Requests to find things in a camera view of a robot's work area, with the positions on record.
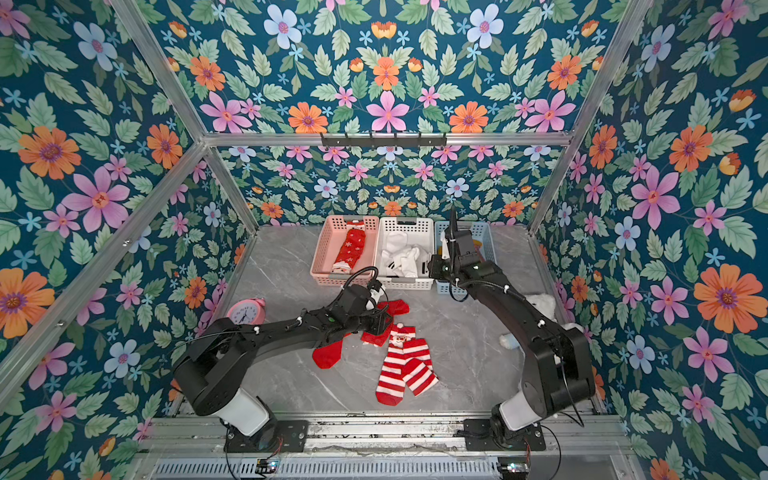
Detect red santa sock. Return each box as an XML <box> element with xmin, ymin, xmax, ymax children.
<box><xmin>331</xmin><ymin>220</ymin><xmax>366</xmax><ymax>274</ymax></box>

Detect red white striped sock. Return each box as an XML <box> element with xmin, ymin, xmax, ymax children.
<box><xmin>375</xmin><ymin>323</ymin><xmax>416</xmax><ymax>406</ymax></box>
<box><xmin>402</xmin><ymin>339</ymin><xmax>439</xmax><ymax>397</ymax></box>

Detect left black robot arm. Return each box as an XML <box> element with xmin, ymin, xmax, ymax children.
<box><xmin>173</xmin><ymin>280</ymin><xmax>392</xmax><ymax>437</ymax></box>

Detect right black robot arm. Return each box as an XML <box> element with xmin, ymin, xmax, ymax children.
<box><xmin>428</xmin><ymin>209</ymin><xmax>596</xmax><ymax>442</ymax></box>

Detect blue plastic basket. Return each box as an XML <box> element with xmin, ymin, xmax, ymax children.
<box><xmin>434</xmin><ymin>221</ymin><xmax>496</xmax><ymax>262</ymax></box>

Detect white plastic basket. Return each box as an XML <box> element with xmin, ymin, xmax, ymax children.
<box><xmin>375</xmin><ymin>217</ymin><xmax>435</xmax><ymax>291</ymax></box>

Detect pink plastic basket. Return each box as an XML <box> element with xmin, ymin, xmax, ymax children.
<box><xmin>310</xmin><ymin>215</ymin><xmax>379</xmax><ymax>287</ymax></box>

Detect red plain sock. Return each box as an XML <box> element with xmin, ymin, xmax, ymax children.
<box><xmin>361</xmin><ymin>299</ymin><xmax>410</xmax><ymax>347</ymax></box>
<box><xmin>312</xmin><ymin>340</ymin><xmax>343</xmax><ymax>370</ymax></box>

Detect white teddy bear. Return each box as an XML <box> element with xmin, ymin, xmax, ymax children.
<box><xmin>499</xmin><ymin>294</ymin><xmax>556</xmax><ymax>350</ymax></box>

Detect pink alarm clock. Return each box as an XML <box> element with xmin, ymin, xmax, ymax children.
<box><xmin>227</xmin><ymin>298</ymin><xmax>266</xmax><ymax>325</ymax></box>

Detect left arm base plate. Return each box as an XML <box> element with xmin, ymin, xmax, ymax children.
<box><xmin>224</xmin><ymin>420</ymin><xmax>309</xmax><ymax>455</ymax></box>

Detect black hook rail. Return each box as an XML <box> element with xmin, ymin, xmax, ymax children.
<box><xmin>320</xmin><ymin>133</ymin><xmax>448</xmax><ymax>148</ymax></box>

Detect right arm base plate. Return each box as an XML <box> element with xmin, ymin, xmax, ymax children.
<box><xmin>454</xmin><ymin>417</ymin><xmax>546</xmax><ymax>452</ymax></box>

